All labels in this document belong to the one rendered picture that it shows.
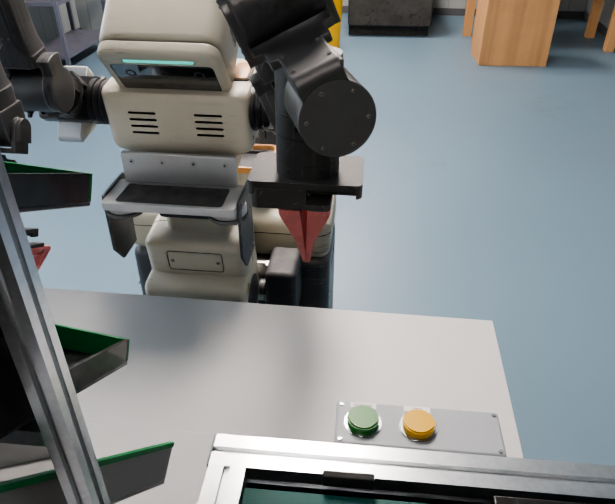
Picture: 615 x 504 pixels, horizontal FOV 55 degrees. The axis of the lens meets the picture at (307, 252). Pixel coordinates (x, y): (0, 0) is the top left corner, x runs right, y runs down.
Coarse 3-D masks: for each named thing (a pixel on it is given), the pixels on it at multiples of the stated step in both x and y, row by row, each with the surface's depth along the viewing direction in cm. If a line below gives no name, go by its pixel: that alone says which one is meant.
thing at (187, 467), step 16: (96, 432) 86; (112, 432) 86; (128, 432) 86; (144, 432) 86; (160, 432) 86; (176, 432) 86; (192, 432) 86; (96, 448) 83; (112, 448) 83; (128, 448) 83; (176, 448) 83; (192, 448) 83; (208, 448) 83; (176, 464) 81; (192, 464) 81; (176, 480) 79; (192, 480) 79; (144, 496) 77; (160, 496) 77; (176, 496) 77; (192, 496) 77
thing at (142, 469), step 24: (0, 456) 57; (24, 456) 60; (48, 456) 64; (120, 456) 54; (144, 456) 58; (168, 456) 64; (0, 480) 53; (24, 480) 41; (48, 480) 43; (120, 480) 54; (144, 480) 59
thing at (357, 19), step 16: (352, 0) 605; (368, 0) 604; (384, 0) 603; (400, 0) 602; (416, 0) 601; (432, 0) 600; (352, 16) 613; (368, 16) 612; (384, 16) 611; (400, 16) 610; (416, 16) 609; (352, 32) 633; (368, 32) 632; (384, 32) 630; (400, 32) 629; (416, 32) 628
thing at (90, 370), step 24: (0, 336) 54; (72, 336) 52; (96, 336) 52; (0, 360) 36; (72, 360) 50; (96, 360) 47; (120, 360) 50; (0, 384) 36; (0, 408) 37; (24, 408) 39; (0, 432) 37
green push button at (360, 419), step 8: (352, 408) 75; (360, 408) 75; (368, 408) 75; (352, 416) 74; (360, 416) 74; (368, 416) 74; (376, 416) 74; (352, 424) 73; (360, 424) 73; (368, 424) 73; (376, 424) 73; (360, 432) 73; (368, 432) 73
